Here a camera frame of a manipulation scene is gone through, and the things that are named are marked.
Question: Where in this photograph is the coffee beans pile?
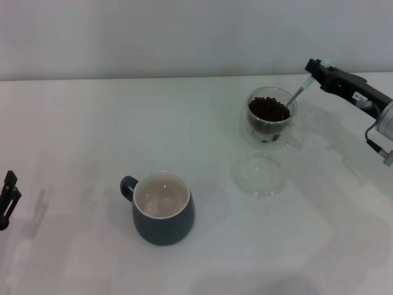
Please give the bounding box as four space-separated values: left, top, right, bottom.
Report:
248 96 292 124

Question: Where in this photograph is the clear double-wall glass cup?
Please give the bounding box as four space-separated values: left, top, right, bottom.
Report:
239 86 308 151

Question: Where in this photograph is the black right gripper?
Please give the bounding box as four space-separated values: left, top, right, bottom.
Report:
305 57 393 120

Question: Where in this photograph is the dark grey mug white inside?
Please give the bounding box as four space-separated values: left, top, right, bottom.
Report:
119 171 196 246

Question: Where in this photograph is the clear glass saucer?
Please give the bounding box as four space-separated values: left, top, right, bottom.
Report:
235 150 285 198

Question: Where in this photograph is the metal spoon light blue handle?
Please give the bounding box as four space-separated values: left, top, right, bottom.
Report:
281 57 333 112

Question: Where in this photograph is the black cable with metal plug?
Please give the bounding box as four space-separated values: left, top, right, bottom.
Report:
364 121 389 155

